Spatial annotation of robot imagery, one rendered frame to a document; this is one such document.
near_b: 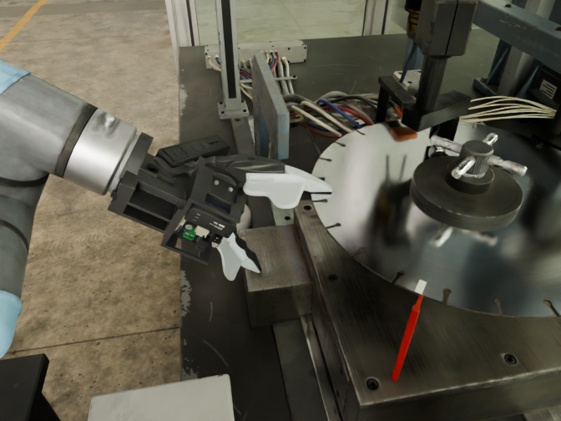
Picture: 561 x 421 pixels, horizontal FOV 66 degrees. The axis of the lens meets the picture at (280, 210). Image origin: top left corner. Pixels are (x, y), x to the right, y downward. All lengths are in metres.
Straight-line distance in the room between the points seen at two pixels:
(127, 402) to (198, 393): 0.05
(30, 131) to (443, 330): 0.43
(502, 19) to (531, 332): 0.48
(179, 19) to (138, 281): 0.93
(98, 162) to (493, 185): 0.39
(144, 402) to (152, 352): 1.13
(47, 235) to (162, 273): 0.57
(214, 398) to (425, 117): 0.35
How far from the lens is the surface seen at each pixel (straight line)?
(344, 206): 0.45
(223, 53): 1.01
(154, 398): 0.39
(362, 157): 0.53
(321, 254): 0.54
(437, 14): 0.46
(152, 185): 0.42
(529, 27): 0.75
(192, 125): 1.04
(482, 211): 0.47
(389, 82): 0.66
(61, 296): 1.78
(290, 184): 0.45
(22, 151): 0.44
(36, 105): 0.43
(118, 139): 0.42
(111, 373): 1.51
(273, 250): 0.58
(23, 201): 0.48
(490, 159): 0.48
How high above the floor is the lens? 1.23
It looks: 39 degrees down
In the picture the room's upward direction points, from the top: straight up
